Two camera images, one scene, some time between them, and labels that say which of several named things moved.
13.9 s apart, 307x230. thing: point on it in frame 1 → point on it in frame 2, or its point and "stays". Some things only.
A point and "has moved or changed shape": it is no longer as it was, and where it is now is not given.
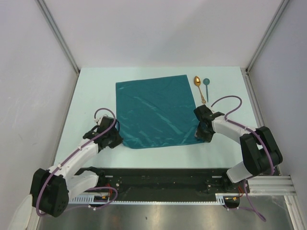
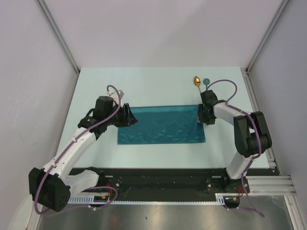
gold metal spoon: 197,81 stays
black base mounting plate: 163,184 stays
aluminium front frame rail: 282,187 stays
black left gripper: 118,141 → 128,120
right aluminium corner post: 284,3 stays
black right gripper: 198,133 → 211,120
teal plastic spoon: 206,81 stays
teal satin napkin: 156,112 has moved or changed shape
